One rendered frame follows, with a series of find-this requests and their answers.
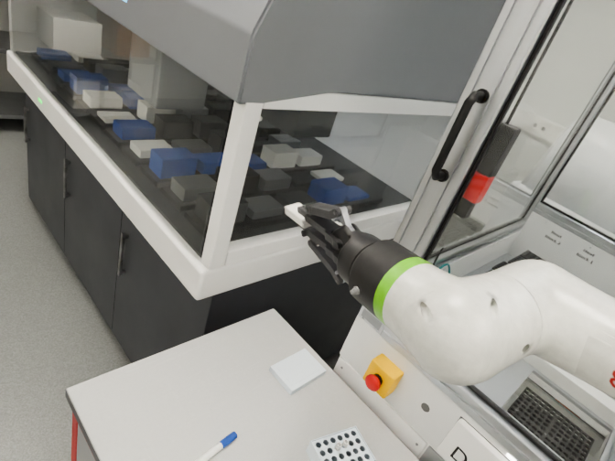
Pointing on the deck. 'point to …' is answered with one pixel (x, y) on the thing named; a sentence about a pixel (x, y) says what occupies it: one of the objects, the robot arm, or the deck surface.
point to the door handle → (457, 133)
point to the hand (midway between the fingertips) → (301, 214)
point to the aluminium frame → (468, 150)
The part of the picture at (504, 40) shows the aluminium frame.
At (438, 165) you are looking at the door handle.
